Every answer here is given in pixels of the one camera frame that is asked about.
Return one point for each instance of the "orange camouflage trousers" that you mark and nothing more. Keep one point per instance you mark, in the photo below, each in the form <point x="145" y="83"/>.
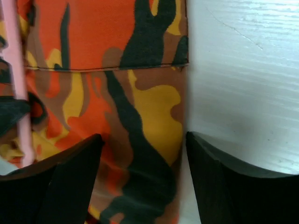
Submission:
<point x="110" y="67"/>

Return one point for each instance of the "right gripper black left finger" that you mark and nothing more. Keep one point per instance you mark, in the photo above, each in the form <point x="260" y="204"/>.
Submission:
<point x="56" y="190"/>

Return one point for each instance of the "pink clothes hanger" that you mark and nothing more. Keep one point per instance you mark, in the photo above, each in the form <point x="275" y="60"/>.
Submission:
<point x="13" y="55"/>

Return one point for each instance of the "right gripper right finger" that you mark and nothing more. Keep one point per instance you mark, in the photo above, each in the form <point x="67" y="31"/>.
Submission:
<point x="231" y="191"/>

